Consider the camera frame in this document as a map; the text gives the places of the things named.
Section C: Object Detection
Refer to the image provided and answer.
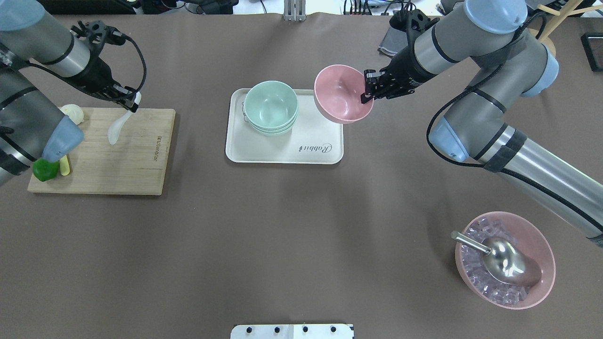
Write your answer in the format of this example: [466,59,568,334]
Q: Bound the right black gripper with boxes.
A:
[360,47,427,105]

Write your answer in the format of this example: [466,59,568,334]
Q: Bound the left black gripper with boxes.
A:
[75,59,140,113]

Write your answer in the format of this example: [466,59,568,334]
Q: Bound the white ceramic spoon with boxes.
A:
[107,92,141,145]

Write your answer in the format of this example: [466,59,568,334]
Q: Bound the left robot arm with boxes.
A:
[0,0,147,185]

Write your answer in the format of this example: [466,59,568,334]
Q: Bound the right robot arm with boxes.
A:
[360,0,602,247]

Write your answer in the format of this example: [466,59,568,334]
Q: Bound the green bowl stack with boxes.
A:
[243,80,299,137]

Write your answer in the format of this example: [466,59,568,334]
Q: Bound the pink bowl with ice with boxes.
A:
[455,211,556,310]

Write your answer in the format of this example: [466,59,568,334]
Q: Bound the grey folded cloth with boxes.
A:
[377,26,409,58]

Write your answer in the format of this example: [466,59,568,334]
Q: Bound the white toy steamed bun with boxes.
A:
[59,105,85,125]

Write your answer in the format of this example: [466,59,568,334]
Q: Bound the bamboo cutting board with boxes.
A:
[28,107,175,196]

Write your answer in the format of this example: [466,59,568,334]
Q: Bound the white serving tray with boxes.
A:
[225,88,344,165]

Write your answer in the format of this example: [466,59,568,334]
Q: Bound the yellow plastic knife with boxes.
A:
[58,155,71,176]

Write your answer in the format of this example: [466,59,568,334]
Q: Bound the green toy lime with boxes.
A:
[32,158,59,182]

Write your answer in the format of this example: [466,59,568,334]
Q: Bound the wooden mug tree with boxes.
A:
[526,0,603,56]

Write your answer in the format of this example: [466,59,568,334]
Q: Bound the metal ice scoop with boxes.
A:
[450,230,542,287]

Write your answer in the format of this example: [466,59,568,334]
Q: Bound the white calibration plate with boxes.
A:
[230,323,355,339]

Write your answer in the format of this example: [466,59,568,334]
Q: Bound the aluminium frame post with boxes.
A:
[284,0,306,22]

